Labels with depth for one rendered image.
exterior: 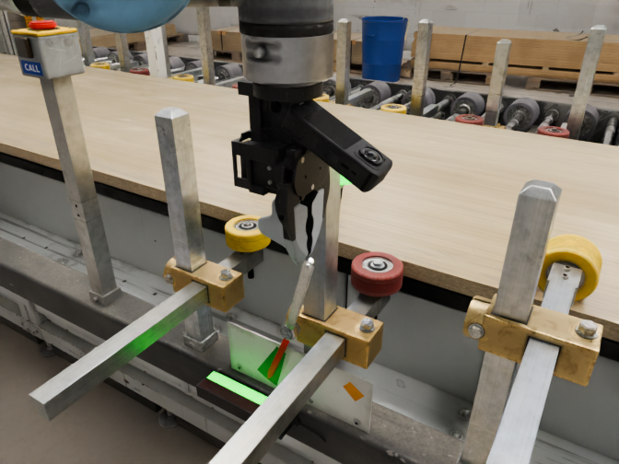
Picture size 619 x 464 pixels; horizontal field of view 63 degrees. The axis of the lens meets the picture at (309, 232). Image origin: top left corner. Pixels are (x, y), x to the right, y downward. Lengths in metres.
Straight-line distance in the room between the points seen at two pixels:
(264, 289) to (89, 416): 0.97
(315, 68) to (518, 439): 0.37
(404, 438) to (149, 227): 0.77
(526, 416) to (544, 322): 0.14
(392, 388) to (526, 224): 0.53
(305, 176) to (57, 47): 0.52
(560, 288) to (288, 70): 0.43
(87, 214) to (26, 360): 1.26
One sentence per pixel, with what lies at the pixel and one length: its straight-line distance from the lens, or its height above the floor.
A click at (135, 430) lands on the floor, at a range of 1.81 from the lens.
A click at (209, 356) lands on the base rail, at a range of 0.94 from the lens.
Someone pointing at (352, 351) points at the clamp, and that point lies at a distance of 0.72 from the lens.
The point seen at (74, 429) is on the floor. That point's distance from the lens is 1.88.
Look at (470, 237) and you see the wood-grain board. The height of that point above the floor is 0.90.
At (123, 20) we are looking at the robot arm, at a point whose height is 1.29.
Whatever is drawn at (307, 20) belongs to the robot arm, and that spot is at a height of 1.27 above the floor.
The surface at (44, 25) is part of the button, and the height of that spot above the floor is 1.23.
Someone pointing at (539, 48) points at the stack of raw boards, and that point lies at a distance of 6.43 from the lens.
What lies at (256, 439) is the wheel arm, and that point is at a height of 0.86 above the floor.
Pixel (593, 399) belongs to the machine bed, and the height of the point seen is 0.72.
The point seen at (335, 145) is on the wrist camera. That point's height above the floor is 1.16.
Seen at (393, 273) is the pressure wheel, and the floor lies 0.91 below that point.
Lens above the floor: 1.32
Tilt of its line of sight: 28 degrees down
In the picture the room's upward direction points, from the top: straight up
